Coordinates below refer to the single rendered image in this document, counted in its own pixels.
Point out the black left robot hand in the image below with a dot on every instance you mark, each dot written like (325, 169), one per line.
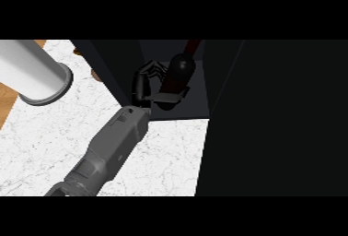
(142, 84)

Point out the dark wine bottle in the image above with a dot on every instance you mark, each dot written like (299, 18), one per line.
(181, 66)

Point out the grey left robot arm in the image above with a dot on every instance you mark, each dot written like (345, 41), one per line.
(112, 144)

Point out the dark cabinet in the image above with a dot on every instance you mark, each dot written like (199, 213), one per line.
(112, 55)

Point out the dark grey cabinet door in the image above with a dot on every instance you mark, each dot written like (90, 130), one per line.
(280, 123)

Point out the small brown knob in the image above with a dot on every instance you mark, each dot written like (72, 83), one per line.
(77, 52)
(96, 76)

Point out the white cylinder with grey rim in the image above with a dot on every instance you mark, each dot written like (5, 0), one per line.
(27, 70)

